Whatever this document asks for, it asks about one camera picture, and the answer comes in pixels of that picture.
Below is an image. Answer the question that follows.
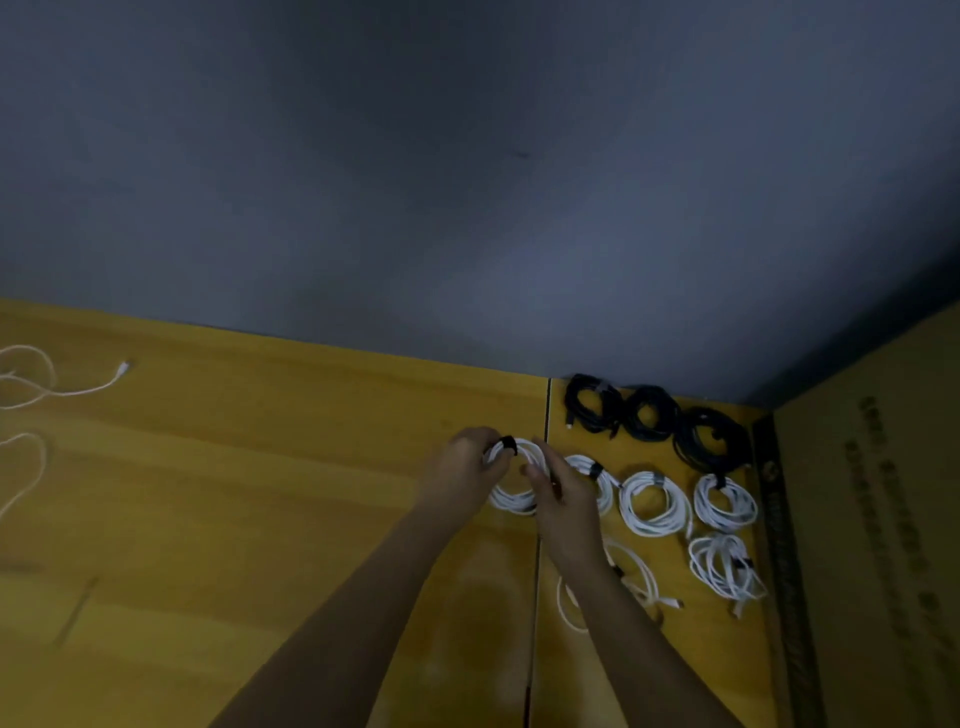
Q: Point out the tangle of white cables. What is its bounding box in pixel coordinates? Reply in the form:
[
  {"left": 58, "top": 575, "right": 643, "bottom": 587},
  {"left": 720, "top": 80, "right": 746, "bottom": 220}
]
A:
[{"left": 0, "top": 343, "right": 134, "bottom": 524}]

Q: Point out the person's left forearm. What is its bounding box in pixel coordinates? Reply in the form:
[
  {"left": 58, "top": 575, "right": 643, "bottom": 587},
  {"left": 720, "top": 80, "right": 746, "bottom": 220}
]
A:
[{"left": 210, "top": 502, "right": 482, "bottom": 728}]

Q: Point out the person's right hand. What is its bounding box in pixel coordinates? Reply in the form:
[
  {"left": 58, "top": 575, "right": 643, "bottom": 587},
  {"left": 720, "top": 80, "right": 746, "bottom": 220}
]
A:
[{"left": 522, "top": 442, "right": 609, "bottom": 579}]

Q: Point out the cardboard box with black print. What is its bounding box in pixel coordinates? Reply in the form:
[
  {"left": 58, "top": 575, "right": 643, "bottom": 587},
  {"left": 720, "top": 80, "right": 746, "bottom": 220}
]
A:
[{"left": 750, "top": 300, "right": 960, "bottom": 728}]

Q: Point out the single white cable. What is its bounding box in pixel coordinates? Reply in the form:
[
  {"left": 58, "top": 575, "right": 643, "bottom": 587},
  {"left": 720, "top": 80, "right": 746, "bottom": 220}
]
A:
[
  {"left": 618, "top": 469, "right": 692, "bottom": 539},
  {"left": 687, "top": 532, "right": 770, "bottom": 620},
  {"left": 690, "top": 472, "right": 761, "bottom": 534},
  {"left": 567, "top": 453, "right": 620, "bottom": 516},
  {"left": 483, "top": 435, "right": 549, "bottom": 516},
  {"left": 555, "top": 537, "right": 684, "bottom": 635}
]

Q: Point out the person's left hand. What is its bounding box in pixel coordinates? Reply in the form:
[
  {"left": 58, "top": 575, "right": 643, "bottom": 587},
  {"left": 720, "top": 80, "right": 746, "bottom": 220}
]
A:
[{"left": 417, "top": 427, "right": 515, "bottom": 527}]

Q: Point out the person's right forearm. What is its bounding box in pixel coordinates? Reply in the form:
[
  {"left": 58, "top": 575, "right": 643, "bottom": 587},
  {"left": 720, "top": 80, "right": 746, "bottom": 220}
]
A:
[{"left": 567, "top": 555, "right": 744, "bottom": 728}]

